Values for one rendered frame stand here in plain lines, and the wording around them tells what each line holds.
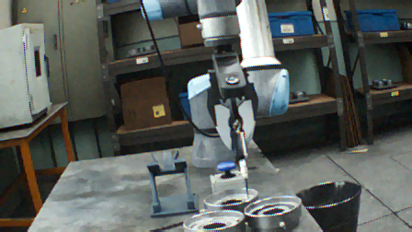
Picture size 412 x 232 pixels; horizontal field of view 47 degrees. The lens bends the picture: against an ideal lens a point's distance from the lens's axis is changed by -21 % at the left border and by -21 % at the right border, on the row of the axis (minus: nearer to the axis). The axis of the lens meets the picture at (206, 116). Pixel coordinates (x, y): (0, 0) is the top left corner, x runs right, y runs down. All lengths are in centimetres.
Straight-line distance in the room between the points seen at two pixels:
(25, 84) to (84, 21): 176
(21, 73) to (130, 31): 205
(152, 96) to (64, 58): 93
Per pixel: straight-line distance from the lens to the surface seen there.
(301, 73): 513
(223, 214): 102
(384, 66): 544
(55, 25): 485
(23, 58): 316
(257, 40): 149
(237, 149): 109
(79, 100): 483
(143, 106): 450
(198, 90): 150
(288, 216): 96
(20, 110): 319
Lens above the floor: 116
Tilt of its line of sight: 9 degrees down
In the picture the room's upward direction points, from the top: 8 degrees counter-clockwise
